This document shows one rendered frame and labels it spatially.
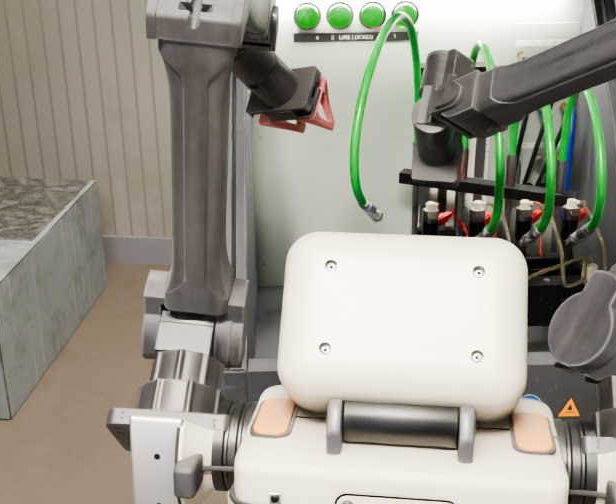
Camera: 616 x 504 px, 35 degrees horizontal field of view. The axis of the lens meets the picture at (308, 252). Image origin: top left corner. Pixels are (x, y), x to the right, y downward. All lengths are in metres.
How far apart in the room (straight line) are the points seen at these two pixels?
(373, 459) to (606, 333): 0.26
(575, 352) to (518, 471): 0.19
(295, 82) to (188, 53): 0.54
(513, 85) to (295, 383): 0.56
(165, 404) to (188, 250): 0.15
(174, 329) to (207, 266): 0.08
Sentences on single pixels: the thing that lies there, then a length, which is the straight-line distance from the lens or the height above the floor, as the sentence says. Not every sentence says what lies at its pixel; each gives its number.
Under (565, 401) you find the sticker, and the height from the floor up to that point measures 0.88.
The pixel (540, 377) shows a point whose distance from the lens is 1.57.
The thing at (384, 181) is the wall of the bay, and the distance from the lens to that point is 1.96.
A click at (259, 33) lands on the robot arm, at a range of 1.17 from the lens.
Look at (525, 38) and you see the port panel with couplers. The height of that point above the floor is 1.33.
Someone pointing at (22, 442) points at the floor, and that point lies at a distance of 3.15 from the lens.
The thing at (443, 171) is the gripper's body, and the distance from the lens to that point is 1.43.
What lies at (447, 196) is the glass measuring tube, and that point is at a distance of 1.98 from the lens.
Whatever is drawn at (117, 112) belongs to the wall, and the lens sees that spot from 4.01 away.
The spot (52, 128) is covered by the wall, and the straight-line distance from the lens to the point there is 4.12.
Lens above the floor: 1.72
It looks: 24 degrees down
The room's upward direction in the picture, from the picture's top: 1 degrees counter-clockwise
